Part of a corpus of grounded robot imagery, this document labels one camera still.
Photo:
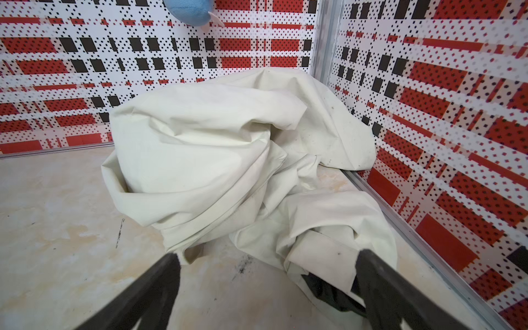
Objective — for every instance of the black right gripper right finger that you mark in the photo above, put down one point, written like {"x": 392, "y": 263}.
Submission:
{"x": 390, "y": 300}

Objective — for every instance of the cream white zip jacket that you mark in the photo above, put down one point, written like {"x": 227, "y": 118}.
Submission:
{"x": 239, "y": 156}

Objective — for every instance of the hanging doll blue pants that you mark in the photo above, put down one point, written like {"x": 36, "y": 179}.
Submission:
{"x": 197, "y": 13}

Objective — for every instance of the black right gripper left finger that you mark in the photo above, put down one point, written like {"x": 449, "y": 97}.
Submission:
{"x": 146, "y": 304}

